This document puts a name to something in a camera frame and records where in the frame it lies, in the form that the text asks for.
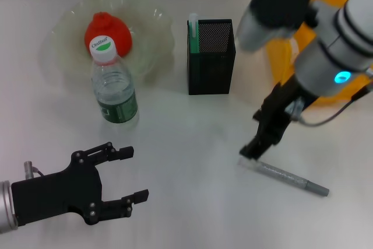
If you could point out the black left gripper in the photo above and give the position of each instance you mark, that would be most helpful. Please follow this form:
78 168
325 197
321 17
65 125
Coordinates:
58 193

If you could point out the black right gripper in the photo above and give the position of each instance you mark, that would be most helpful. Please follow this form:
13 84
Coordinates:
277 109

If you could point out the grey marker pen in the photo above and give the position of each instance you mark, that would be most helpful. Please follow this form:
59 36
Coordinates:
291 177

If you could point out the clear water bottle green label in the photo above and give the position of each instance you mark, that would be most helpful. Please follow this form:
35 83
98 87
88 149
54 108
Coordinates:
116 91

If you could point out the green pen with white clip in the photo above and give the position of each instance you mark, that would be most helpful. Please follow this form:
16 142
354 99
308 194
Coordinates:
193 33

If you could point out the red-orange knobbed orange fruit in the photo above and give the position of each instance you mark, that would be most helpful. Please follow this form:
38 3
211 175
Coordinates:
122 31

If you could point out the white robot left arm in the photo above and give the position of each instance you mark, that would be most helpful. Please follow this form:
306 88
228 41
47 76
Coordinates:
6 205

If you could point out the black mesh pen holder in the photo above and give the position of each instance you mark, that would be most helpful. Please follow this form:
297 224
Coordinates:
212 71

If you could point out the clear greenish glass fruit plate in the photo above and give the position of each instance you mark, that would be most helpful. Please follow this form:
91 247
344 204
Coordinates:
145 27

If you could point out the black-covered right wrist camera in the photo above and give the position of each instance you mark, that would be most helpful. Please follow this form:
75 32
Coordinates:
277 7

